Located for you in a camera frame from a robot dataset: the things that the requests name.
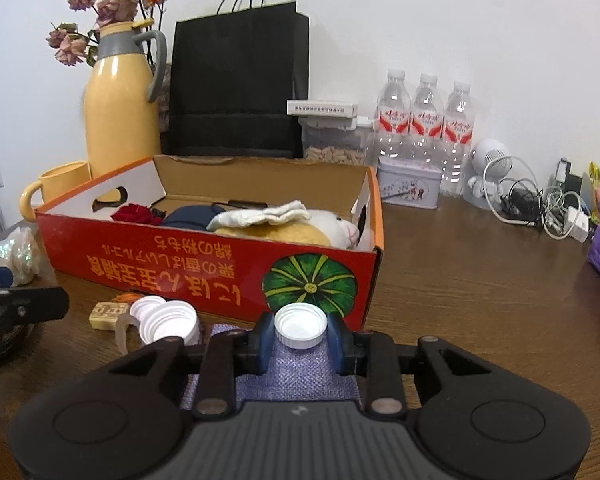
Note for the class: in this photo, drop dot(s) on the white charger plug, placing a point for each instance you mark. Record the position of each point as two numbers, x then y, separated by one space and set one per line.
577 225

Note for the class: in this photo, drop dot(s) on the clear seed container white lid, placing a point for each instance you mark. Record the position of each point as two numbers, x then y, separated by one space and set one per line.
335 140

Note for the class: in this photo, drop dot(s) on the yellow thermos jug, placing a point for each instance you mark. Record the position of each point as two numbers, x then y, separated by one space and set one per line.
122 120

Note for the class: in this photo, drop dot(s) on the white robot figure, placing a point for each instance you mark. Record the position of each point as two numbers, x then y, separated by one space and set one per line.
487 167

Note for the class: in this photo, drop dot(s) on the black power adapter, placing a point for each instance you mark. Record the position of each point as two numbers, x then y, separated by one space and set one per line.
522 201

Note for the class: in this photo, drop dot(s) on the white bottle cap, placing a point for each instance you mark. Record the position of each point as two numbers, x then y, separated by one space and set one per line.
300 327

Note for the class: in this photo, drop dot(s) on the dried rose bouquet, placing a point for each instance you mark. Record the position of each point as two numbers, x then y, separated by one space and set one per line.
110 7

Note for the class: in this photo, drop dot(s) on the yellow rectangular block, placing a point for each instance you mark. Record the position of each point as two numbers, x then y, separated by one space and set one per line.
105 316

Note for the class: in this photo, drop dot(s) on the white and yellow plush toy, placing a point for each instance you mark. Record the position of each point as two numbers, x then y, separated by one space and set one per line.
265 225

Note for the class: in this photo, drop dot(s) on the orange cardboard box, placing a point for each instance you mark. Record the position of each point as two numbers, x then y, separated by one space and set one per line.
205 270

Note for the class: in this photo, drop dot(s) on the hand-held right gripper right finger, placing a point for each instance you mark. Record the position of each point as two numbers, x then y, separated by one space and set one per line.
336 347

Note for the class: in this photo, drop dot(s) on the navy glasses case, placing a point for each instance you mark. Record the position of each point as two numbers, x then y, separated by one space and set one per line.
190 220

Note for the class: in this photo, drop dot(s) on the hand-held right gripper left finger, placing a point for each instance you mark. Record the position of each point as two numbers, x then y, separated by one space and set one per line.
266 347

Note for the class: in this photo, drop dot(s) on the silver tin box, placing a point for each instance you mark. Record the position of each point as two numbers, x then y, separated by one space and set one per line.
410 185

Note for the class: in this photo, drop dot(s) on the clear plastic cup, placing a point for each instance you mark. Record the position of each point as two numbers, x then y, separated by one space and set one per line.
125 332

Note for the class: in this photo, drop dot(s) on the clear water bottle red label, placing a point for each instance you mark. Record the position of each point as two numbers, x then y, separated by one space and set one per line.
457 140
426 120
394 115

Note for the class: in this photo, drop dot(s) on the stack of white caps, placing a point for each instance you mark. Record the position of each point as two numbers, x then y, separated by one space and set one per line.
167 320

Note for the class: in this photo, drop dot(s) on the iridescent plastic wrap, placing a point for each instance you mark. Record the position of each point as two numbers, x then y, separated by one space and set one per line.
14 256

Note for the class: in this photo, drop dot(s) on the purple woven pouch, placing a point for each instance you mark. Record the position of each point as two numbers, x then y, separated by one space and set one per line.
300 375

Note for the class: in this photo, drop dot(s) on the black paper bag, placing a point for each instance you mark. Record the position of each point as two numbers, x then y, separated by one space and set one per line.
235 85

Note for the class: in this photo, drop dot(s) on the black small device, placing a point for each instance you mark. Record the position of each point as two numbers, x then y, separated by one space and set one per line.
567 177

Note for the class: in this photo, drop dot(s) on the white rabbit plush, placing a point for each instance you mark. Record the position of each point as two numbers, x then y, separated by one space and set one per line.
337 230

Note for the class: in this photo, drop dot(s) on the yellow mug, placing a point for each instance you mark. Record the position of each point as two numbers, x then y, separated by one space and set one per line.
62 185

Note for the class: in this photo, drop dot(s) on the red fabric rose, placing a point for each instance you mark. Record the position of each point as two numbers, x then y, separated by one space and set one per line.
137 214

